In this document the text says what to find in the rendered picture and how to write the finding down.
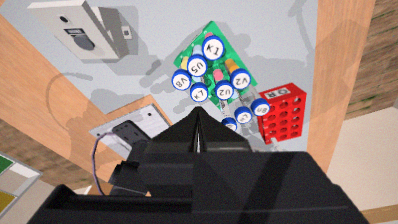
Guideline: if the white test tube rack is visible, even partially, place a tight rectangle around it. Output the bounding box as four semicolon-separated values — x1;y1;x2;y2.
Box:
251;146;265;152

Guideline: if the red tube rack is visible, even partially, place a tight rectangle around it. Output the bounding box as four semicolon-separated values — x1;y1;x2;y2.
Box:
257;83;307;145

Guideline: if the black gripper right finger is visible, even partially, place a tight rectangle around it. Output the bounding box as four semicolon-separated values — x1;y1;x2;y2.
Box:
199;106;253;152

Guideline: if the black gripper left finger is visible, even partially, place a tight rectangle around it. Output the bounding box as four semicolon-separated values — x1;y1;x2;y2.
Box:
143;106;198;154

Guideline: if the green tube rack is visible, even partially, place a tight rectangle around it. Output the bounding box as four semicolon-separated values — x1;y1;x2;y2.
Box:
173;21;251;109

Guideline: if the grey bench mat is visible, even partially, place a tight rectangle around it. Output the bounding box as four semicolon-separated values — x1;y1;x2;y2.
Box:
0;0;318;152

